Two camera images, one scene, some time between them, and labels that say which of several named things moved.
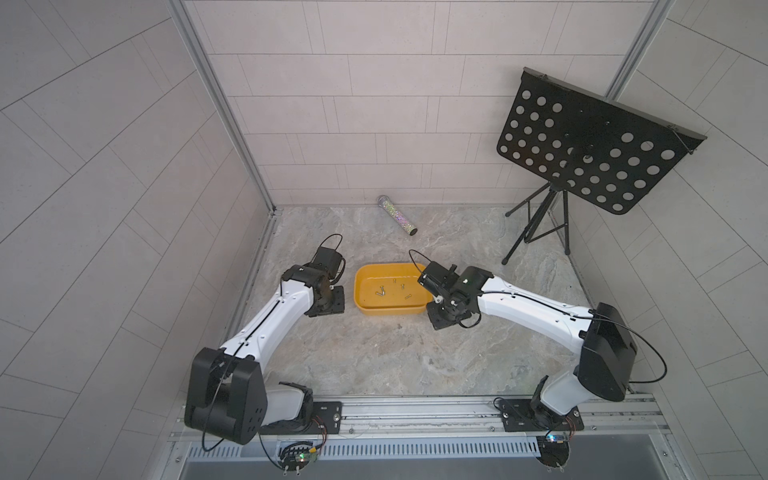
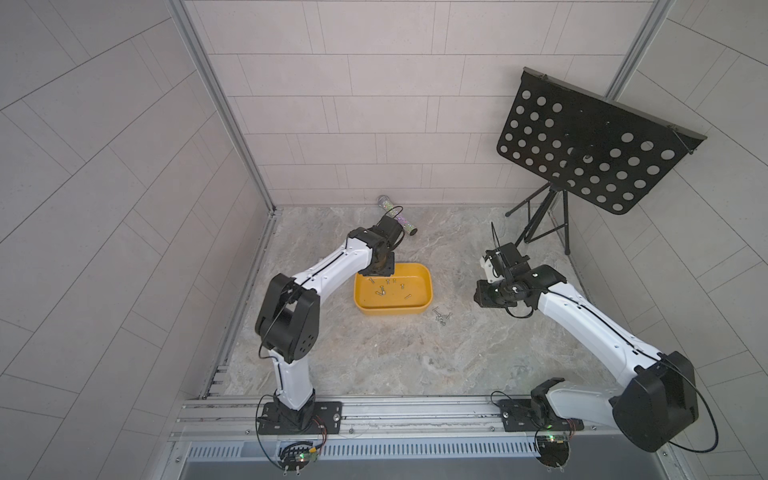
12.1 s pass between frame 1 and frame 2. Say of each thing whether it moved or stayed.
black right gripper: moved
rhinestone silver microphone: stayed
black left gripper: moved
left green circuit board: stayed
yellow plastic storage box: stayed
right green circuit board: stayed
